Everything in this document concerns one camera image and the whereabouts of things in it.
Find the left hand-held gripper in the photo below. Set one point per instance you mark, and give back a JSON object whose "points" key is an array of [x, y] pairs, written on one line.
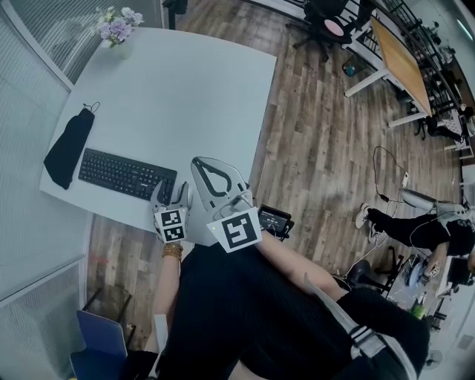
{"points": [[172, 226]]}

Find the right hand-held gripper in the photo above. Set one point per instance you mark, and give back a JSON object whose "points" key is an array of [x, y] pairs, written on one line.
{"points": [[237, 230]]}

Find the black keyboard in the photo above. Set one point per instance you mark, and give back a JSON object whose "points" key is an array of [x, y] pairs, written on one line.
{"points": [[122, 172]]}

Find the person's left forearm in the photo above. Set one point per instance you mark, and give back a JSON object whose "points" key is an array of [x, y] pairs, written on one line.
{"points": [[167, 285]]}

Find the person's right forearm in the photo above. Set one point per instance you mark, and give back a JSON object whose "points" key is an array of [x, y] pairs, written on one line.
{"points": [[297, 267]]}

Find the small black display device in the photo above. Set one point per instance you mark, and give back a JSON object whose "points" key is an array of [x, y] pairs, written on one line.
{"points": [[274, 219]]}

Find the person's black clothing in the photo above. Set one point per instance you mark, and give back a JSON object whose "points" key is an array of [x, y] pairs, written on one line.
{"points": [[259, 315]]}

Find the blue chair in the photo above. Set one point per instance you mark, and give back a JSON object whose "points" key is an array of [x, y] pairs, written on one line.
{"points": [[100, 337]]}

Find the black swivel stool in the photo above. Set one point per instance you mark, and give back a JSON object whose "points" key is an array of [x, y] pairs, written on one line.
{"points": [[361, 272]]}

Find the teal round object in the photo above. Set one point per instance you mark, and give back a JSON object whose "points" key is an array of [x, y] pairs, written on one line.
{"points": [[349, 68]]}

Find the vase of purple flowers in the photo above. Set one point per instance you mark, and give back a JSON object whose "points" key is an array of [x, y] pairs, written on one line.
{"points": [[117, 29]]}

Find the black coat stand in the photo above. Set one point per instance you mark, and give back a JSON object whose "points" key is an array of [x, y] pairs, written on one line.
{"points": [[172, 11]]}

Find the white power adapter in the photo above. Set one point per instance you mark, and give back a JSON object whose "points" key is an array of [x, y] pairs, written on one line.
{"points": [[406, 179]]}

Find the pink round cushion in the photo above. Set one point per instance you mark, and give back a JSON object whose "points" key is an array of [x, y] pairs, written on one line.
{"points": [[334, 27]]}

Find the black office chair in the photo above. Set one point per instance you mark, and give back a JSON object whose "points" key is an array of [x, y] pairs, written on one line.
{"points": [[319, 15]]}

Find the cluttered white desk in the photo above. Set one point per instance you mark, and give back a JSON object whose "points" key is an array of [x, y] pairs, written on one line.
{"points": [[415, 282]]}

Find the wooden desk with white legs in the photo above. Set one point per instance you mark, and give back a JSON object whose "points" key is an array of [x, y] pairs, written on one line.
{"points": [[401, 63]]}

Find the black metal railing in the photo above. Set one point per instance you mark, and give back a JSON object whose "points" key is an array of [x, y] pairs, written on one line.
{"points": [[426, 44]]}

